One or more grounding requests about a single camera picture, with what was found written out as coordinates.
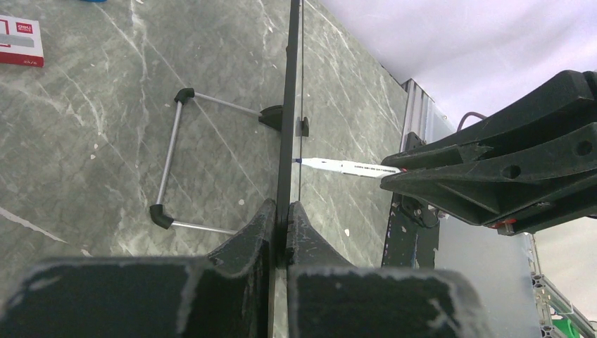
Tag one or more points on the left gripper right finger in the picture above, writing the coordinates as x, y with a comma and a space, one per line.
327, 296

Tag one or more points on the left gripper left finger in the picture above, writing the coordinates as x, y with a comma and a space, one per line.
225, 293

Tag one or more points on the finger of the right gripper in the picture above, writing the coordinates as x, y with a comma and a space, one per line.
561, 105
550, 183

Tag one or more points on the blue white marker pen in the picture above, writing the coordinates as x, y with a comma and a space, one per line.
349, 167

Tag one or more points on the white whiteboard black frame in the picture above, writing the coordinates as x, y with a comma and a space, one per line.
279, 118

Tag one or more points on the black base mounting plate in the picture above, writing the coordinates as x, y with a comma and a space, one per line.
408, 243

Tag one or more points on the red white small box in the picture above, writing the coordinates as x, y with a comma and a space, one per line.
21, 42

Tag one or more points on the green object near rail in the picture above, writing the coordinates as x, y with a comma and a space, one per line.
566, 327

